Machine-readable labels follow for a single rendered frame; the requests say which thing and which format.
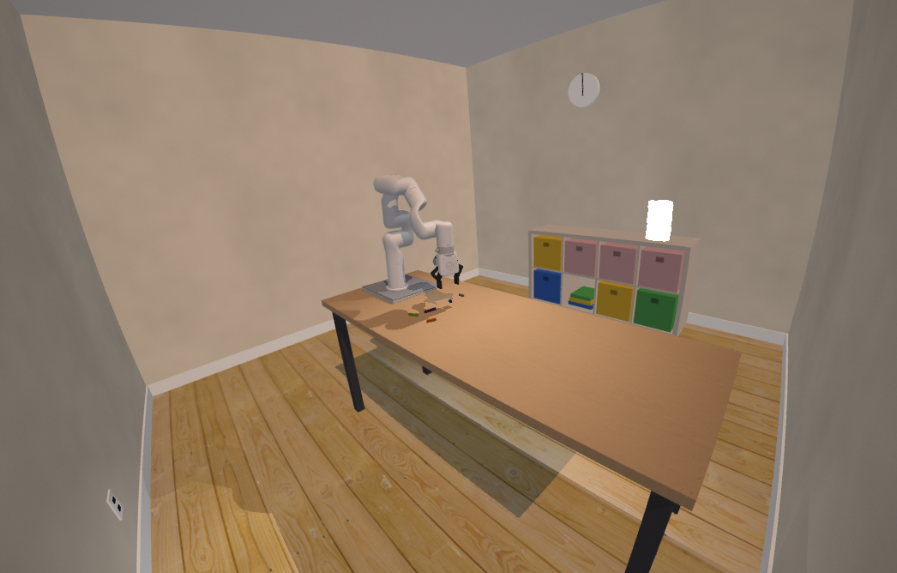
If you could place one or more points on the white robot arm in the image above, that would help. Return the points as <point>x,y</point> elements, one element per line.
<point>392,188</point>

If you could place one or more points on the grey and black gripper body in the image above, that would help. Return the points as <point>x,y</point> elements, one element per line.
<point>447,263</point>

